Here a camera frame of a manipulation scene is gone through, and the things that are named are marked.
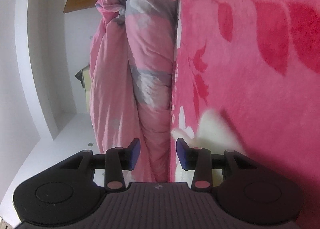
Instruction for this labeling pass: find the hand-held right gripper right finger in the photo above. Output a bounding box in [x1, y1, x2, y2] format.
[176, 138, 258, 191]

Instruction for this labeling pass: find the white fluffy sweater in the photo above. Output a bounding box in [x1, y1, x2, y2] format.
[171, 109, 247, 182]

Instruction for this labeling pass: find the pink grey floral quilt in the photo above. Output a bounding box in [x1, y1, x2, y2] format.
[89, 0, 180, 184]

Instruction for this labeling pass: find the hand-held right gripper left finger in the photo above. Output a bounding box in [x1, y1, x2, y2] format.
[60, 138, 141, 191]

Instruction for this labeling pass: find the yellow-green wardrobe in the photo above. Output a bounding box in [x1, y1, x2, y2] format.
[74, 65, 92, 113]

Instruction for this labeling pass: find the pink floral bed blanket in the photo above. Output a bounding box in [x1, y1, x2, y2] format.
[169, 0, 320, 221]

